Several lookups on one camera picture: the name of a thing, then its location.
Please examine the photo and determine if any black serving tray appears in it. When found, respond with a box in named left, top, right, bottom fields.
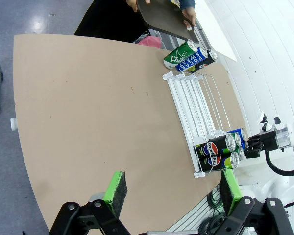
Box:
left=137, top=0, right=200, bottom=44

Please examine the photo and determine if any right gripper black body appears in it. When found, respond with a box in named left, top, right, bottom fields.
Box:
left=259, top=131, right=279, bottom=150

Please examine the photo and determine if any person's right hand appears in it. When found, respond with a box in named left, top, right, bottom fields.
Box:
left=126, top=0, right=151, bottom=13

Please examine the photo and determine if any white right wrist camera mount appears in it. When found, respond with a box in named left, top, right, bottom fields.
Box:
left=258, top=111, right=284, bottom=134

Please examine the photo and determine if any pink bag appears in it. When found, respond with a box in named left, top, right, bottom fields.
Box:
left=137, top=35, right=162, bottom=48

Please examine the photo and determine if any black Pepsi can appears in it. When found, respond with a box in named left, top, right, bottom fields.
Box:
left=195, top=134, right=237, bottom=157
left=188, top=50, right=218, bottom=74
left=197, top=151, right=240, bottom=172

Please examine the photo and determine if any black cable coil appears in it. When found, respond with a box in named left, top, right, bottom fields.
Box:
left=198, top=212, right=226, bottom=235
left=207, top=188, right=223, bottom=211

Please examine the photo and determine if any clear acrylic can rack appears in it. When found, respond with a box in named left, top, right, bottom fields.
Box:
left=162, top=71, right=232, bottom=178

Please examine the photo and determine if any person's left hand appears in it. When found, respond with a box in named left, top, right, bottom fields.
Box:
left=181, top=7, right=197, bottom=27

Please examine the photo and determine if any large white table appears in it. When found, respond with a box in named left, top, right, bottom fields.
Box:
left=195, top=0, right=238, bottom=63

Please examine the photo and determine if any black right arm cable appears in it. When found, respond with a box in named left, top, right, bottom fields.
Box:
left=264, top=149, right=294, bottom=176

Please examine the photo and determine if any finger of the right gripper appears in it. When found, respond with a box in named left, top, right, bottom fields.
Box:
left=244, top=146, right=262, bottom=159
left=247, top=136, right=262, bottom=147

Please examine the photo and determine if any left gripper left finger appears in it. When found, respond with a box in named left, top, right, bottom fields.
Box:
left=49, top=171, right=132, bottom=235

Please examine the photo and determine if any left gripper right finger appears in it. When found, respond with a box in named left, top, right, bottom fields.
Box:
left=210, top=168, right=294, bottom=235

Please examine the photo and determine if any person's left forearm denim sleeve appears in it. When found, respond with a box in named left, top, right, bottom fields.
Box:
left=180, top=0, right=196, bottom=10

